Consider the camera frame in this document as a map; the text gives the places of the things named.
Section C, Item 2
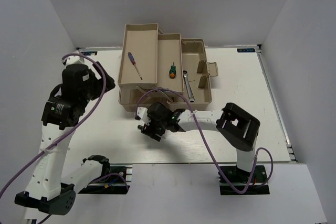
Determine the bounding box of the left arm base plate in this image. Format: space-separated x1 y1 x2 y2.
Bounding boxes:
79 164 132 195

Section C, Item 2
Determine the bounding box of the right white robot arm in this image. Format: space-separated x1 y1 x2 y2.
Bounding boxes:
135 103 260 182

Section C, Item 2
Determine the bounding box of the beige plastic toolbox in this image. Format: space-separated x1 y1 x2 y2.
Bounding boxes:
118 24 218 112

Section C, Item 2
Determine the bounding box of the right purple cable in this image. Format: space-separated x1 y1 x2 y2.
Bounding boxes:
134 88 274 195

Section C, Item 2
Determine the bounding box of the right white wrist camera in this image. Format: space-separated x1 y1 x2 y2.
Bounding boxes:
135 107 151 126

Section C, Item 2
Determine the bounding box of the short silver wrench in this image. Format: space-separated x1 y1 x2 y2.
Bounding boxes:
183 70 195 103

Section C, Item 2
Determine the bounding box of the blue handled screwdriver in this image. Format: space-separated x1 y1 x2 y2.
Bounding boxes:
128 52 143 80

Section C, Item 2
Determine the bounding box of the green orange stubby screwdriver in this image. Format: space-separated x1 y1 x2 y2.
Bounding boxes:
169 62 176 79

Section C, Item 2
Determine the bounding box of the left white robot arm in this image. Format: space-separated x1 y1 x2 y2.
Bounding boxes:
14 57 115 216

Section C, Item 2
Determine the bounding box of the purple cable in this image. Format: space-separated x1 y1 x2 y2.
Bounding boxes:
134 88 274 195
0 54 130 224

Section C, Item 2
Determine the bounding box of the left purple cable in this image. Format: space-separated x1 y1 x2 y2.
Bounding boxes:
0 54 130 224

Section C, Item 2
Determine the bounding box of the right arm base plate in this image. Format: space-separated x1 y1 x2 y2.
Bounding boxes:
218 165 270 196

